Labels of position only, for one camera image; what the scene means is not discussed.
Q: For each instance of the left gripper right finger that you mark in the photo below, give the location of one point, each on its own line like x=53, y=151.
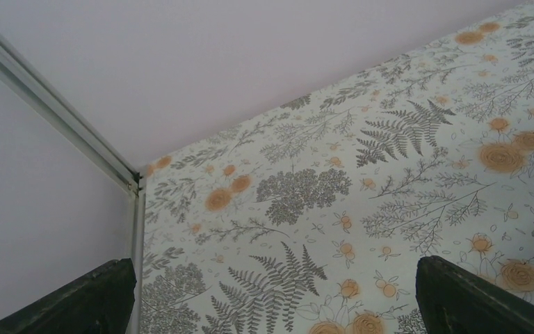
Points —
x=453, y=300

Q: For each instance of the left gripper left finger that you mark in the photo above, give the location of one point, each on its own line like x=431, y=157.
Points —
x=100, y=301

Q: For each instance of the floral patterned table mat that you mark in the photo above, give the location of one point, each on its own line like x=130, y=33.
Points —
x=311, y=217

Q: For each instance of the left aluminium frame post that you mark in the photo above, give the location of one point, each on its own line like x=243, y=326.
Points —
x=69, y=201

